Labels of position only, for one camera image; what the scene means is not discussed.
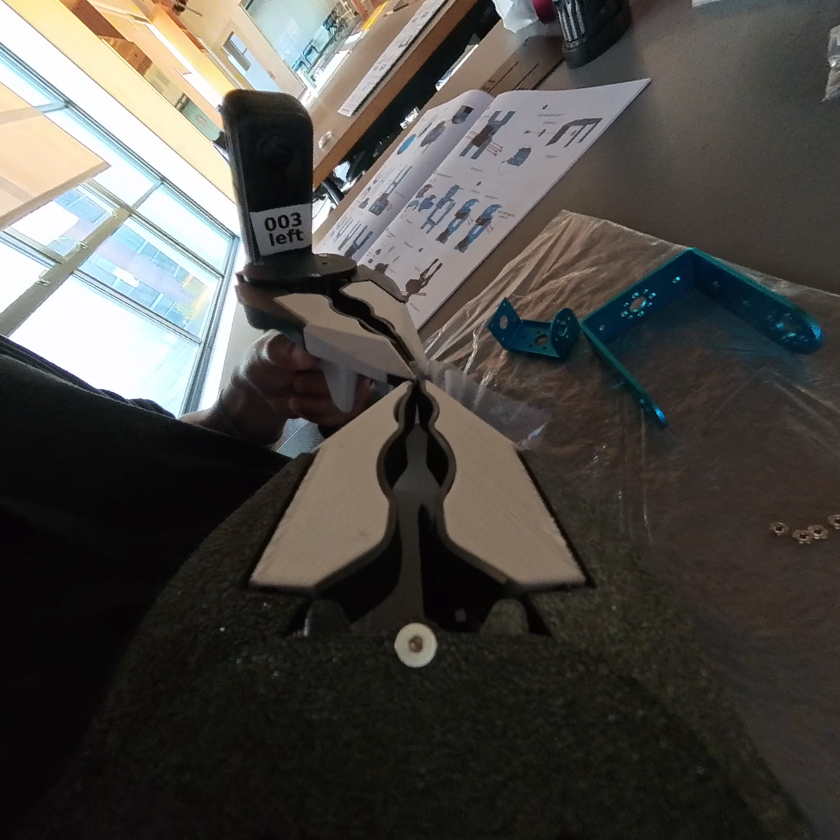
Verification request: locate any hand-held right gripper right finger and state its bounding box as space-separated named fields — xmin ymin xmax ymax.
xmin=420 ymin=381 xmax=588 ymax=627

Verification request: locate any assembly instruction manual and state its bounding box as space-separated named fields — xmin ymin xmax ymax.
xmin=314 ymin=79 xmax=652 ymax=329

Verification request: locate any dark grey desk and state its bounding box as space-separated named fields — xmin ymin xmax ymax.
xmin=308 ymin=0 xmax=840 ymax=840

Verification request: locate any large clear plastic bag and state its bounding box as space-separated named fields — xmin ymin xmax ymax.
xmin=420 ymin=210 xmax=840 ymax=775

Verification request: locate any white plastic wrap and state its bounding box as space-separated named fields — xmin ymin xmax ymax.
xmin=492 ymin=0 xmax=546 ymax=28

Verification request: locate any person's left forearm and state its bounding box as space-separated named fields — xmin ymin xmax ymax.
xmin=0 ymin=336 xmax=227 ymax=460

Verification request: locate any brown cardboard box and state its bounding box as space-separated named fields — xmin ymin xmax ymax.
xmin=479 ymin=36 xmax=567 ymax=91

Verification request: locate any teal metal U bracket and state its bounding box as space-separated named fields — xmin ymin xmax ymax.
xmin=581 ymin=248 xmax=824 ymax=427

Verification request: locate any small teal metal bracket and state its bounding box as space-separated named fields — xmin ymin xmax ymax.
xmin=489 ymin=297 xmax=581 ymax=362

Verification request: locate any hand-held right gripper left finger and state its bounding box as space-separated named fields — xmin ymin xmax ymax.
xmin=249 ymin=382 xmax=414 ymax=623

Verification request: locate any white paper sheet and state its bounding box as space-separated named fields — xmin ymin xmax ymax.
xmin=338 ymin=0 xmax=448 ymax=119

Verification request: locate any person's left hand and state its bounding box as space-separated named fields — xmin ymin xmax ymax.
xmin=220 ymin=331 xmax=382 ymax=448

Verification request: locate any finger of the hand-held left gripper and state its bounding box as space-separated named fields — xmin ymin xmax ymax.
xmin=343 ymin=280 xmax=429 ymax=370
xmin=272 ymin=290 xmax=419 ymax=382

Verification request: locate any black ribbed cylinder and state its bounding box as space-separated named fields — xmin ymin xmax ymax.
xmin=551 ymin=0 xmax=634 ymax=70

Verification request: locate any tall glass window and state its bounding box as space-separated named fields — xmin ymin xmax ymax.
xmin=0 ymin=42 xmax=238 ymax=416

